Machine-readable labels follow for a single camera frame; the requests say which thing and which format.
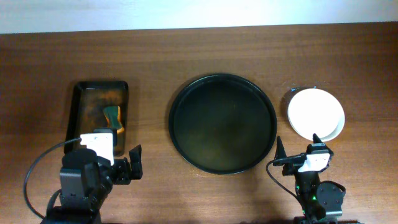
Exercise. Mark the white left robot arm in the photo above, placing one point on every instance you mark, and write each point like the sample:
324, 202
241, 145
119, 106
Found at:
87, 177

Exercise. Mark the pink plate with ketchup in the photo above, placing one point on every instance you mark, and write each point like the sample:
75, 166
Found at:
325, 131

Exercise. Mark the black rectangular tray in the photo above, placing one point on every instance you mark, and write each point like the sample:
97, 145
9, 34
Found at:
89, 98

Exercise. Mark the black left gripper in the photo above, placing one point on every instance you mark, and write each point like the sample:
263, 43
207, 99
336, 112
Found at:
123, 168

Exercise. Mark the round black tray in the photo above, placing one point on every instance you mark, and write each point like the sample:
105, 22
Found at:
222, 123

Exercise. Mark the orange green sponge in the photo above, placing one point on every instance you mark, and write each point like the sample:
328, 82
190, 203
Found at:
113, 117

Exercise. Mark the cream plate with ketchup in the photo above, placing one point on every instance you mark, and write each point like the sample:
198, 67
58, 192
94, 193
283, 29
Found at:
311, 106

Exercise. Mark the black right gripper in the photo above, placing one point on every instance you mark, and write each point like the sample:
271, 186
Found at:
292, 159

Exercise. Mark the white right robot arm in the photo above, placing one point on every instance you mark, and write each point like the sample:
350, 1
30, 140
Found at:
321, 201

